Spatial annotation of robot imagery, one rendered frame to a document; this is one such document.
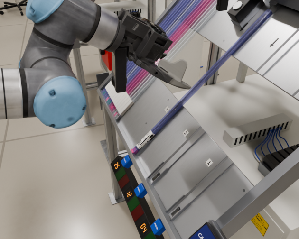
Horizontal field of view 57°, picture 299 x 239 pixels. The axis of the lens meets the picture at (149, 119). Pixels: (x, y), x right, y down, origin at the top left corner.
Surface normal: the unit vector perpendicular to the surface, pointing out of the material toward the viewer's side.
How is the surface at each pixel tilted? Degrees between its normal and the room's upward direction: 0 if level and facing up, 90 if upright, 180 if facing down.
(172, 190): 43
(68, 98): 90
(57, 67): 18
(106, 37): 93
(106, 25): 71
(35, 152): 0
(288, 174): 90
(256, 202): 90
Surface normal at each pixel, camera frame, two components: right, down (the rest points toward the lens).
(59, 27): 0.25, 0.50
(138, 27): 0.33, 0.66
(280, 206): 0.00, -0.78
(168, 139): -0.63, -0.41
